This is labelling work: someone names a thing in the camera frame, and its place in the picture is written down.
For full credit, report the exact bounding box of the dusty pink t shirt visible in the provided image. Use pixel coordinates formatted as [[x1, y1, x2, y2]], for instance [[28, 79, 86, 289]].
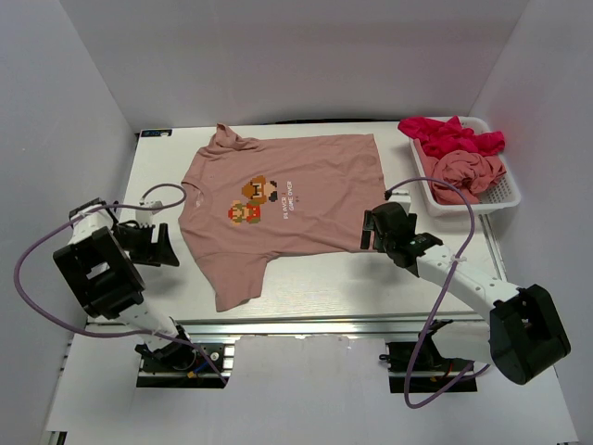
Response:
[[179, 124, 385, 312]]

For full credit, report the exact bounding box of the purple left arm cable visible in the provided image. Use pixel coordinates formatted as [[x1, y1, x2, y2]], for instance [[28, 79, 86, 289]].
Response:
[[13, 183, 229, 386]]

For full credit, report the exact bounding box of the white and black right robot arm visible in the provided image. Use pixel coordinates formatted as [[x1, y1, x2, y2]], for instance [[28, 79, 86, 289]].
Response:
[[360, 202, 572, 385]]

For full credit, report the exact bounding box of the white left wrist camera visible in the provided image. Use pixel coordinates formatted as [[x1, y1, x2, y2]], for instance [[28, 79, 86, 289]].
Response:
[[135, 198, 163, 229]]

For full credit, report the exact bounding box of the coral pink t shirt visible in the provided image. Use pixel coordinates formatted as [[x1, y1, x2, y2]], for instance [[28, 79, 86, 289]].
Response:
[[423, 150, 506, 205]]

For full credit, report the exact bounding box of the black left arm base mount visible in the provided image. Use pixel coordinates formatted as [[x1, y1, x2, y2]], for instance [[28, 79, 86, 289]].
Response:
[[136, 343, 234, 389]]

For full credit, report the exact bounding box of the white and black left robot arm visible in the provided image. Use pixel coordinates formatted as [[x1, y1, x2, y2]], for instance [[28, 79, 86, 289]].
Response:
[[53, 198, 196, 370]]

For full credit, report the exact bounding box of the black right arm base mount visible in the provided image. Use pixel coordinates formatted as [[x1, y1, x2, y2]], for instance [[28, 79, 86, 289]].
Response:
[[378, 342, 469, 394]]

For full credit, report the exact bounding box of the white perforated plastic basket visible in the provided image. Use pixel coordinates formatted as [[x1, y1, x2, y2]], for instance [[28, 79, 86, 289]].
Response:
[[409, 116, 521, 218]]

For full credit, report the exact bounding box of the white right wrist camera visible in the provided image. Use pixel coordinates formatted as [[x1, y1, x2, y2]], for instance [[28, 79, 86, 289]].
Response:
[[385, 189, 411, 213]]

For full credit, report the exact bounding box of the magenta t shirt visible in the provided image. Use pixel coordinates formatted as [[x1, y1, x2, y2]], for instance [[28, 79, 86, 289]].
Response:
[[398, 116, 506, 159]]

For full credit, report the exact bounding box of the black xdof label sticker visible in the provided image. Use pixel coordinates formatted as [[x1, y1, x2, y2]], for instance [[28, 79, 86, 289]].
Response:
[[140, 129, 172, 138]]

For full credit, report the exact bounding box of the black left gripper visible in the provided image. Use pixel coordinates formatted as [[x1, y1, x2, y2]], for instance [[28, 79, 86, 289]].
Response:
[[110, 222, 180, 266]]

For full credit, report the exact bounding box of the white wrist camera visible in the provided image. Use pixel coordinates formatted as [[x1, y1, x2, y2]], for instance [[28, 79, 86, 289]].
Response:
[[385, 189, 411, 213], [135, 198, 163, 229]]

